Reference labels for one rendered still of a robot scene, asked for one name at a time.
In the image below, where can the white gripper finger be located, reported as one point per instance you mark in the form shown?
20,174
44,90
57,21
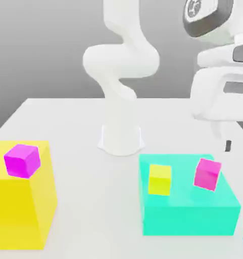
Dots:
217,131

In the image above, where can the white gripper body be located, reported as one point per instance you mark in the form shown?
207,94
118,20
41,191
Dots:
208,97

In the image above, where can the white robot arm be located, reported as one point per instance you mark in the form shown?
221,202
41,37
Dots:
121,60

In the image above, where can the small pink cube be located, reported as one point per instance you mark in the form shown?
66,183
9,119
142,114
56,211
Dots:
207,175

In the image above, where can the small yellow cube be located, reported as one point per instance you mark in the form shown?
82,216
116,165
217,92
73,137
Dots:
159,181

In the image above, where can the small magenta cube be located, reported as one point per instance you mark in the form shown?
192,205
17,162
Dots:
22,161

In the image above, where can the large turquoise box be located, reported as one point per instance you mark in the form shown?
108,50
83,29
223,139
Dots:
190,218

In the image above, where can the large yellow box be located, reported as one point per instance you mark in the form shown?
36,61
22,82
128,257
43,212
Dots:
14,212

